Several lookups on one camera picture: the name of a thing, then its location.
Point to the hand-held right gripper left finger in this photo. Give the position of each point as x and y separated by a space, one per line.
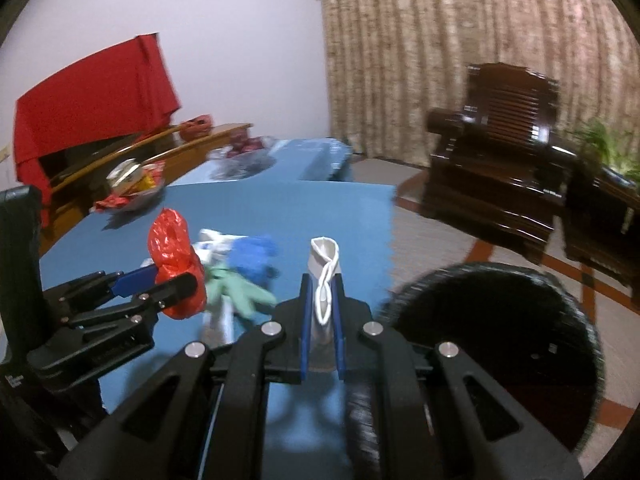
306 330

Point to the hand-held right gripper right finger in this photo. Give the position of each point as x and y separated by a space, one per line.
339 332

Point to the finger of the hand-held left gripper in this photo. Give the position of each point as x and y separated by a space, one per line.
172 291
135 281

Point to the orange mesh object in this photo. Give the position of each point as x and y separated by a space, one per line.
167 240

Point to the white and blue packet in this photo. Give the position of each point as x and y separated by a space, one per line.
215 242

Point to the green rubber glove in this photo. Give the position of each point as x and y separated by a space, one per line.
242 292

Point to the white paper cup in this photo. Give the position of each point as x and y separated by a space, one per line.
321 256

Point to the blue rubber glove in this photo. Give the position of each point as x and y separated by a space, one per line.
255 255

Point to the black bin with liner bag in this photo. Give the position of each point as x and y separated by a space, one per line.
500 340

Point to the pale plastic wrapper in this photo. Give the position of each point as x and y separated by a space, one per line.
219 327

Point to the glass bowl of snacks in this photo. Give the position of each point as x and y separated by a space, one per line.
131 182

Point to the blue felt tablecloth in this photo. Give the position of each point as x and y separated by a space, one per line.
310 215

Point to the wooden bench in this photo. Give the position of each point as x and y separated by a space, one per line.
185 155

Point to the glass bowl of fruit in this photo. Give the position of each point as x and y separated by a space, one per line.
242 152

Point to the red ornament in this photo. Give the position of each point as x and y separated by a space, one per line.
196 127

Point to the red cloth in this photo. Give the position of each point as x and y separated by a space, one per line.
95 100

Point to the shiny blue table cover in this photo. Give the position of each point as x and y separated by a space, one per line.
300 160

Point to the dark wooden armchair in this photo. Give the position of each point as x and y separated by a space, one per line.
500 170

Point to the dark wooden side table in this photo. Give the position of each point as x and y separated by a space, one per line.
600 220

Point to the beige patterned curtain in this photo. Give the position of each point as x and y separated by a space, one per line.
425 35

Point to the potted green plant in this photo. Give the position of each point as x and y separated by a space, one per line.
607 145

